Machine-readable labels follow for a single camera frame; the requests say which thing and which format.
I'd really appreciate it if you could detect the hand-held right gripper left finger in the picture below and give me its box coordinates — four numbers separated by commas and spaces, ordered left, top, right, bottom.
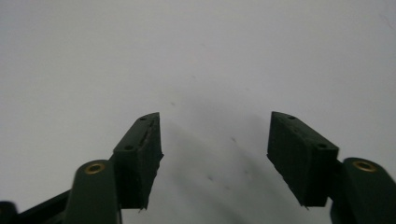
63, 112, 164, 224

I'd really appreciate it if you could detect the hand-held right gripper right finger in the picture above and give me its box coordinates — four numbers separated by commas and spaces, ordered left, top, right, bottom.
266, 111, 396, 224

